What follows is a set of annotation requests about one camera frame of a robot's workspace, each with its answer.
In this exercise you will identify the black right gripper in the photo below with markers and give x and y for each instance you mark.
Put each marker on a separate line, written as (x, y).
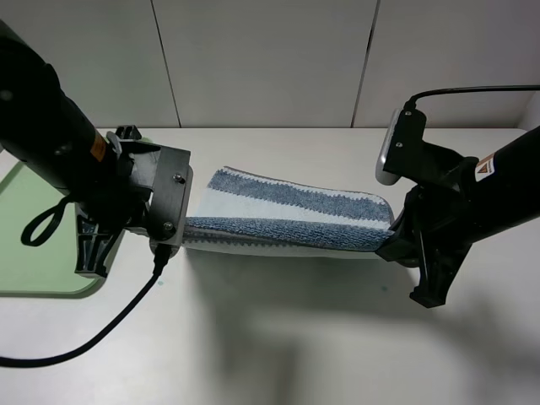
(430, 221)

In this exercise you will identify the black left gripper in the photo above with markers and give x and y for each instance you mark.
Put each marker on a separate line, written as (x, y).
(108, 196)

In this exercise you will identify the blue white striped towel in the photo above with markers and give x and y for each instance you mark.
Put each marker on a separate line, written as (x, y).
(242, 213)

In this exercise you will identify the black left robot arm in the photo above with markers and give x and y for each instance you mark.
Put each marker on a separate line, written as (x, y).
(44, 129)

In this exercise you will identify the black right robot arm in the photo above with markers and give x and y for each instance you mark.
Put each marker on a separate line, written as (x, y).
(505, 188)

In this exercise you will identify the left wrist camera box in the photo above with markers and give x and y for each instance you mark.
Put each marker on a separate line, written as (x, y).
(171, 188)

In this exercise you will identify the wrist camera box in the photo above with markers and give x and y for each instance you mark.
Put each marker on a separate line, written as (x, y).
(402, 152)
(171, 188)

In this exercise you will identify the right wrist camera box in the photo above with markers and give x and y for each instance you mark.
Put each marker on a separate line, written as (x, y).
(402, 152)

